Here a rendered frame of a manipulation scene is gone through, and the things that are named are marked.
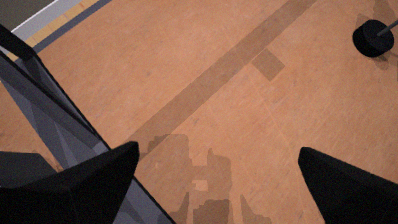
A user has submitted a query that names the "black metal frame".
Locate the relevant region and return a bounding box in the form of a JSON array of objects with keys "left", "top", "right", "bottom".
[{"left": 0, "top": 24, "right": 100, "bottom": 149}]

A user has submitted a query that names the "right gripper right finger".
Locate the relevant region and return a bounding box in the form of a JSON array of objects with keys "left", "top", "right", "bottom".
[{"left": 298, "top": 147, "right": 398, "bottom": 224}]

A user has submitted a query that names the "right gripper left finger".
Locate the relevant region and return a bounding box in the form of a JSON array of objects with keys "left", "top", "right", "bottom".
[{"left": 0, "top": 141, "right": 139, "bottom": 224}]

